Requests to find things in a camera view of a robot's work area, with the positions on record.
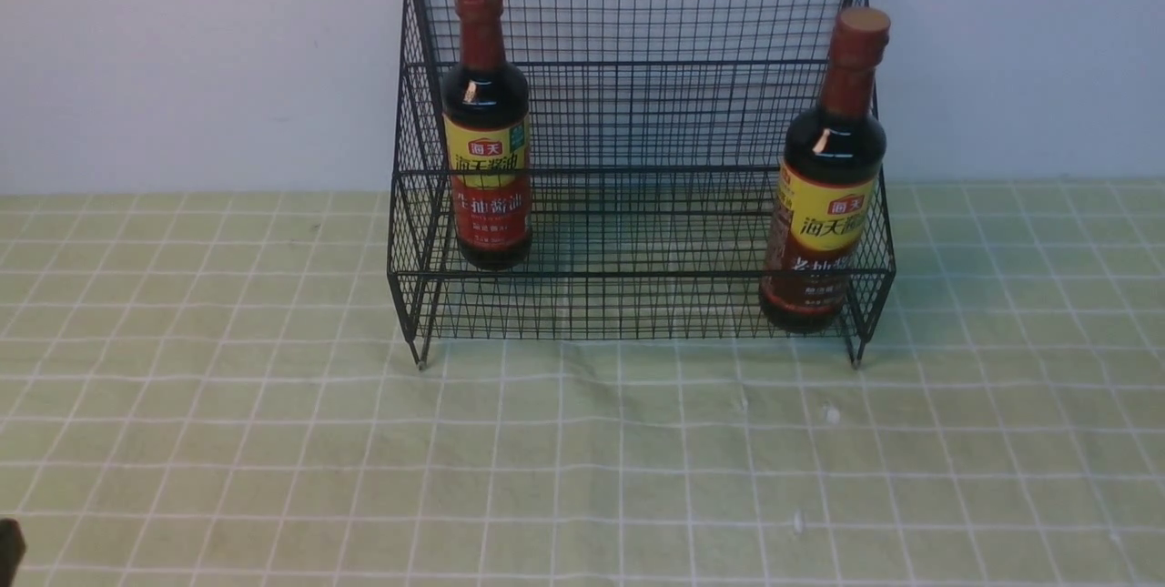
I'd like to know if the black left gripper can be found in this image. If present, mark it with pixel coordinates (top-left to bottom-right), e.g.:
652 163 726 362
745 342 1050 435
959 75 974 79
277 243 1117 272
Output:
0 518 26 587

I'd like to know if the dark soy sauce bottle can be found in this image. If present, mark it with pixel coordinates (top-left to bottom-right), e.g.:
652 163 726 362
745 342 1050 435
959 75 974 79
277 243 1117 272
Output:
758 6 891 334

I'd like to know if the black wire shelf rack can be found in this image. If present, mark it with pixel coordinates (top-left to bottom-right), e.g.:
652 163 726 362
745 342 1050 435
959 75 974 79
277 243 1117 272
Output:
387 0 869 369

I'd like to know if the green checkered tablecloth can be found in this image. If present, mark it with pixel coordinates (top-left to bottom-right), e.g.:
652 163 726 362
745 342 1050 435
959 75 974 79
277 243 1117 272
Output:
1 181 1164 586

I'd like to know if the light soy sauce bottle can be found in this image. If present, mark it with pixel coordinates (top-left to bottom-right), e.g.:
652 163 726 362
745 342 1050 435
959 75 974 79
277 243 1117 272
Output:
442 0 532 271

